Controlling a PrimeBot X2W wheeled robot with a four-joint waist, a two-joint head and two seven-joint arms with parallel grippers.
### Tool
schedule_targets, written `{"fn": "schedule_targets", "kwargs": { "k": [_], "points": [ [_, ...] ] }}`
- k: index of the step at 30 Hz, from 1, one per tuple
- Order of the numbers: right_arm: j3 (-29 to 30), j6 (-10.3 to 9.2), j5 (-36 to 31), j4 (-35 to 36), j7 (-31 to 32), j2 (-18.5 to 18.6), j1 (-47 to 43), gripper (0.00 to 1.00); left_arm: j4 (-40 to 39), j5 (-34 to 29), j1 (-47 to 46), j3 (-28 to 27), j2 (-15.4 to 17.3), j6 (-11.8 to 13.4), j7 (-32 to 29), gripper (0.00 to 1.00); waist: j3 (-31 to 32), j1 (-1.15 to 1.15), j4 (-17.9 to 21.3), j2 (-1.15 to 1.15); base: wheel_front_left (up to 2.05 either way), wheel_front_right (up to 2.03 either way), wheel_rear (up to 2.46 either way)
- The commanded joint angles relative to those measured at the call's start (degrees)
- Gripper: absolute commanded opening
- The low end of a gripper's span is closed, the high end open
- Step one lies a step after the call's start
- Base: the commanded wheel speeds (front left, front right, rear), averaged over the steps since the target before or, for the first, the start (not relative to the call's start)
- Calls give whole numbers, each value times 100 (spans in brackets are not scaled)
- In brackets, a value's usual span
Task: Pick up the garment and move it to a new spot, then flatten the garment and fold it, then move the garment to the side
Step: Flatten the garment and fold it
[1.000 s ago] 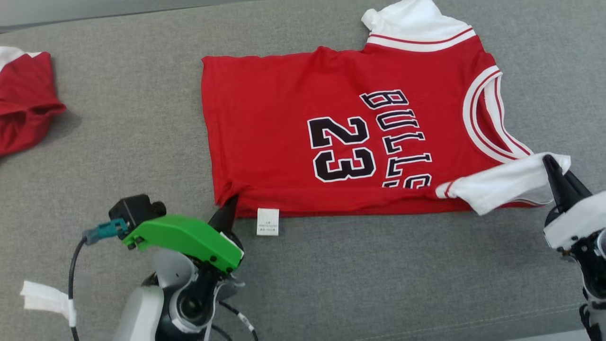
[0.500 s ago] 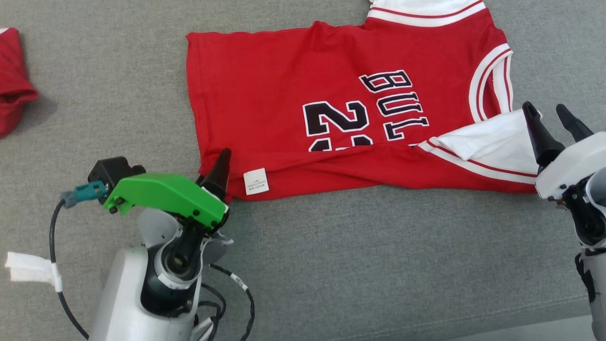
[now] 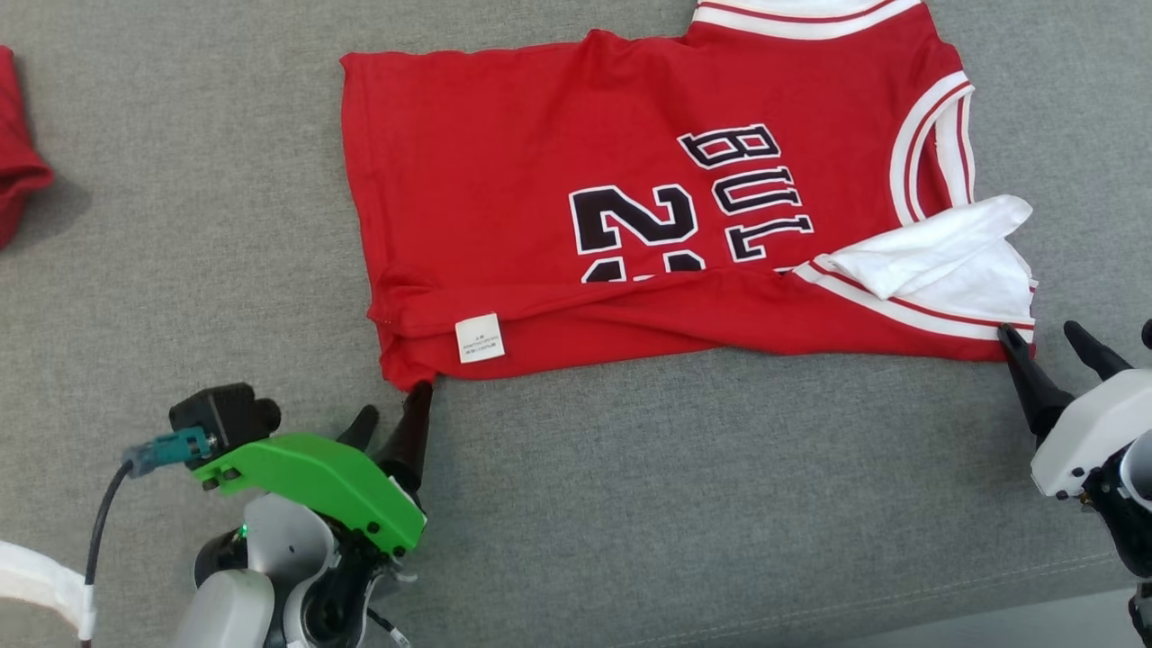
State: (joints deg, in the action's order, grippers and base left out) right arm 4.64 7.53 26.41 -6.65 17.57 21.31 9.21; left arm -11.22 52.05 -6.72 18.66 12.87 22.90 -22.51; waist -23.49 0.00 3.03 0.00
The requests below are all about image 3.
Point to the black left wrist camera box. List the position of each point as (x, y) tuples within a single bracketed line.
[(225, 414)]

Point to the red basketball jersey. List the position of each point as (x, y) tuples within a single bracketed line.
[(504, 135)]

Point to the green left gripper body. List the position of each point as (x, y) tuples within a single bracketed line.
[(315, 477)]

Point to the red shorts with white stripes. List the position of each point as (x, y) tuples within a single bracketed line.
[(18, 162)]

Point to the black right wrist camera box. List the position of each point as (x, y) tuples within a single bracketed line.
[(1147, 335)]

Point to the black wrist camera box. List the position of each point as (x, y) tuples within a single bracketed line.
[(225, 414), (1147, 335)]

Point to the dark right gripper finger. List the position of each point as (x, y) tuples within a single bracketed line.
[(1096, 355), (1035, 387)]

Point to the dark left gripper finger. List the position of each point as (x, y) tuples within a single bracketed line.
[(409, 441), (362, 430)]

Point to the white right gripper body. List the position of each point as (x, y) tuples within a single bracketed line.
[(1098, 432)]

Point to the teal left camera connector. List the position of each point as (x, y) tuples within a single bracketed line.
[(175, 447)]

